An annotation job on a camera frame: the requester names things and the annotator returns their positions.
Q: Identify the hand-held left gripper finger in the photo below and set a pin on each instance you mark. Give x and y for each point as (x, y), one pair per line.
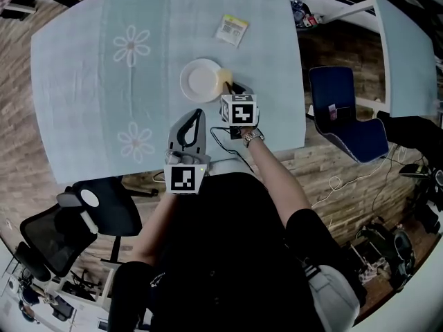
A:
(173, 137)
(201, 140)

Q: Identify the white plate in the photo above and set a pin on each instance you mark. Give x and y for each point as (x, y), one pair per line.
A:
(200, 80)

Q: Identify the dark shell chair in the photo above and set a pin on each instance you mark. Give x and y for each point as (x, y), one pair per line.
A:
(401, 244)

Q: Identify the yellow sponge cloth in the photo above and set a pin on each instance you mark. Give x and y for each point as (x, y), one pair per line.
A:
(224, 75)

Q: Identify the person's left forearm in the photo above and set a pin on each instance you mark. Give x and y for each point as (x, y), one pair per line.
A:
(154, 227)

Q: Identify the person's right forearm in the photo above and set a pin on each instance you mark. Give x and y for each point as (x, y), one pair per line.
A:
(277, 178)

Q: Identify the light blue flowered tablecloth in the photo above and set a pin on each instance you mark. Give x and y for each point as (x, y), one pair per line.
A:
(86, 99)

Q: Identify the cluttered white desk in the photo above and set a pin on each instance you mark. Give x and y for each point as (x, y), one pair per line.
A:
(86, 320)

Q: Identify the teal bin with bottles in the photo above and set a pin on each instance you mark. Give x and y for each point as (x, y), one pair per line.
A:
(304, 24)

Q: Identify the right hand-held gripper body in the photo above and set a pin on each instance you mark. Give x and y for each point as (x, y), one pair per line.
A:
(242, 112)

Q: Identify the white table with plain cloth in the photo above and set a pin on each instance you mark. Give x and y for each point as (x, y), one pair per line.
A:
(405, 57)

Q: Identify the person's black shirt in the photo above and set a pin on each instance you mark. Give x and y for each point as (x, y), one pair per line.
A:
(225, 254)

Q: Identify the black office chair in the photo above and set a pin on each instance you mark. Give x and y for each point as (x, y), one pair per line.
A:
(117, 213)

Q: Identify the blue padded chair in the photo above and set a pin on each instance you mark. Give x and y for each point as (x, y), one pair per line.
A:
(332, 85)

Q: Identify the silver wristwatch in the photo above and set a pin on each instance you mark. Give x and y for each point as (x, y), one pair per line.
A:
(252, 137)

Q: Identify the small pink packet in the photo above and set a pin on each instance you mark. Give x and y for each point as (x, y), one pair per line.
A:
(332, 112)

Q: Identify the white round disc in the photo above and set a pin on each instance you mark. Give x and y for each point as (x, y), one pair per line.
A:
(89, 198)

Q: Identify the clear packet with yellow label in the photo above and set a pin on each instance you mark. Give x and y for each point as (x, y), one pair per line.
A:
(231, 31)

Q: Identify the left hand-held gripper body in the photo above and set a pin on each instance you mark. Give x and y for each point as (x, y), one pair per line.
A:
(183, 180)

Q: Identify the grey shoulder bag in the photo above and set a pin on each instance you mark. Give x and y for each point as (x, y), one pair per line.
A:
(335, 296)

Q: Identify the white cylinder roll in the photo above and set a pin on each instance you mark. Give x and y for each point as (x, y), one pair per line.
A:
(88, 221)

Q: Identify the smartphone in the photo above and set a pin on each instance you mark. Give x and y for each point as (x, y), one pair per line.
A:
(343, 113)

